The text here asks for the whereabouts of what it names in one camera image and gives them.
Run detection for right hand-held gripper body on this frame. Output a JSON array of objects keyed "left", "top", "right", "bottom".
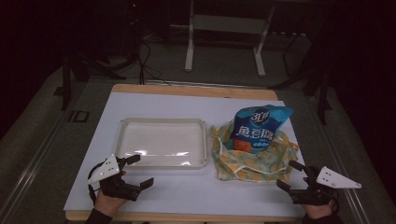
[{"left": 290, "top": 165, "right": 362, "bottom": 206}]

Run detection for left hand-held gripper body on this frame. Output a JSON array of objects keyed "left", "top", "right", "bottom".
[{"left": 87, "top": 153, "right": 142, "bottom": 203}]

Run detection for person's right hand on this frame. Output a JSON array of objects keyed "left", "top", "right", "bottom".
[{"left": 302, "top": 176, "right": 337, "bottom": 219}]

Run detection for person's left hand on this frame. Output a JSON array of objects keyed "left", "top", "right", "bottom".
[{"left": 93, "top": 170, "right": 129, "bottom": 217}]

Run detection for white plastic tray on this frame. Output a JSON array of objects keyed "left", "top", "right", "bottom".
[{"left": 113, "top": 117, "right": 209, "bottom": 171}]

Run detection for yellow patterned cloth bag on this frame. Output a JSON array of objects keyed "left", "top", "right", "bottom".
[{"left": 209, "top": 119, "right": 301, "bottom": 183}]

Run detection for blue snack packet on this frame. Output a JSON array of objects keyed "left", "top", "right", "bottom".
[{"left": 224, "top": 105, "right": 295, "bottom": 155}]

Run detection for white table mat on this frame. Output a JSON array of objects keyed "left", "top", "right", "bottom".
[{"left": 63, "top": 91, "right": 308, "bottom": 218}]

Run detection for black metal stand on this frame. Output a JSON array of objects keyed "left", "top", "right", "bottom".
[
  {"left": 53, "top": 50, "right": 128, "bottom": 112},
  {"left": 270, "top": 31, "right": 333, "bottom": 126}
]

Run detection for dark computer tower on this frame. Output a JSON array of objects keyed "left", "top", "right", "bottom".
[{"left": 123, "top": 0, "right": 145, "bottom": 59}]

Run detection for white metal stand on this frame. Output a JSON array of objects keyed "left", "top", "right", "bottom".
[{"left": 184, "top": 0, "right": 276, "bottom": 78}]

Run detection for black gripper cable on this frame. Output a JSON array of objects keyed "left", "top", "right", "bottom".
[{"left": 87, "top": 161, "right": 106, "bottom": 204}]

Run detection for black rectangular floor bracket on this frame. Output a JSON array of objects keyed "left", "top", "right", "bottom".
[{"left": 67, "top": 109, "right": 91, "bottom": 123}]

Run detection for black floor cables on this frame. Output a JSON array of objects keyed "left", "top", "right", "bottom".
[{"left": 135, "top": 40, "right": 172, "bottom": 86}]

